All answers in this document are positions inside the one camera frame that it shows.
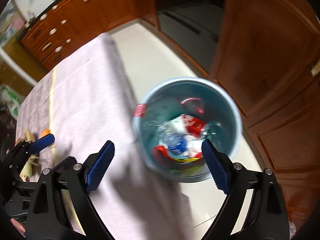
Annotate red soda can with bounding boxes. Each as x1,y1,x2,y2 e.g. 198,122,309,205
181,114,209,138

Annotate red plastic snack bag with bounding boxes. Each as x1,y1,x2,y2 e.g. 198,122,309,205
152,145,203,165

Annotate clear bottle blue label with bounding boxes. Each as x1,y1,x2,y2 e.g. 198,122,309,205
156,122,187,155

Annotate silver green snack bag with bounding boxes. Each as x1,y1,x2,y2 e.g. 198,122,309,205
169,159,208,178

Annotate teal trash bin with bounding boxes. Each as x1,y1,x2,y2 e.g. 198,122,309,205
132,77,242,183

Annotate wooden kitchen cabinets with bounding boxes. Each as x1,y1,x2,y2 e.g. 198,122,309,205
15,0,319,229

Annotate orange peel piece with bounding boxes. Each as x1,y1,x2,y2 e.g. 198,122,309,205
40,129,51,138

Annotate green white sack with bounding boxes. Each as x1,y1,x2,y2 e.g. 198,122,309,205
1,84,25,121

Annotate built-in black oven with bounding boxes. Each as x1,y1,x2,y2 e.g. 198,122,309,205
155,0,225,72

